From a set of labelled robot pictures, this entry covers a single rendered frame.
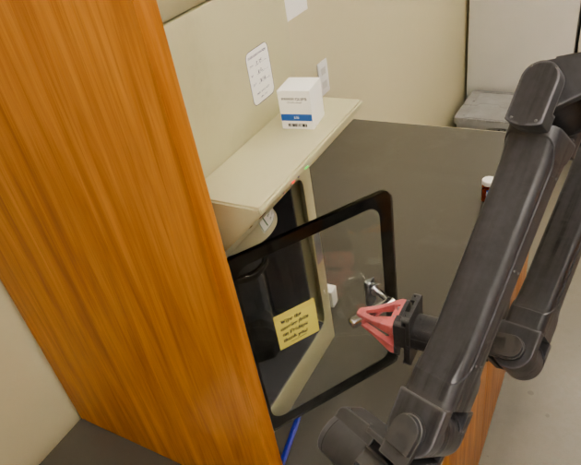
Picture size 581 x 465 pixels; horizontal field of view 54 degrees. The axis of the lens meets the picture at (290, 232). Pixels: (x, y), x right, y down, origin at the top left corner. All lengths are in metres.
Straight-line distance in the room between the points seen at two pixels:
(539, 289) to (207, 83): 0.55
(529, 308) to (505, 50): 3.06
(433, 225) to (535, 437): 1.00
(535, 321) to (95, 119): 0.63
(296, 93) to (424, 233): 0.82
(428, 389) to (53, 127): 0.50
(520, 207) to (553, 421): 1.78
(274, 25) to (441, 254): 0.81
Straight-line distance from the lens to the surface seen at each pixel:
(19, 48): 0.68
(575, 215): 0.94
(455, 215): 1.63
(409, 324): 0.89
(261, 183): 0.73
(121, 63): 0.58
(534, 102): 0.63
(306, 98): 0.83
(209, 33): 0.77
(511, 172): 0.65
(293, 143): 0.81
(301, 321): 0.95
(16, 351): 1.20
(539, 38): 3.80
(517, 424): 2.33
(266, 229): 0.96
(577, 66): 0.66
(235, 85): 0.82
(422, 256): 1.49
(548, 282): 0.90
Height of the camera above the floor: 1.87
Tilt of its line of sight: 35 degrees down
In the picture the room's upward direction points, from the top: 10 degrees counter-clockwise
